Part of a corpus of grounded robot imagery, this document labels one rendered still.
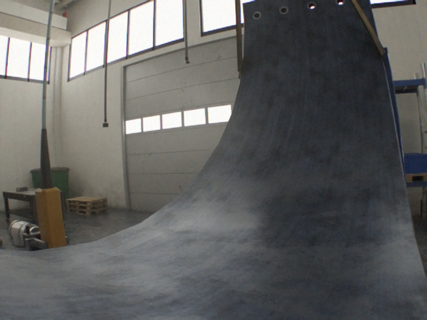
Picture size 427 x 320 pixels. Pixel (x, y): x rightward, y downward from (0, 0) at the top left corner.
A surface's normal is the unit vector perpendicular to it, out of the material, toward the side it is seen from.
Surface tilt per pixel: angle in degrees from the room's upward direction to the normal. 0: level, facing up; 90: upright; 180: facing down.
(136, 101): 90
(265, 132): 45
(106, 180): 90
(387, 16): 90
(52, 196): 90
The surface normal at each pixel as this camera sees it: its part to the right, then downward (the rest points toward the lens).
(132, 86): -0.47, 0.04
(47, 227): 0.29, -0.01
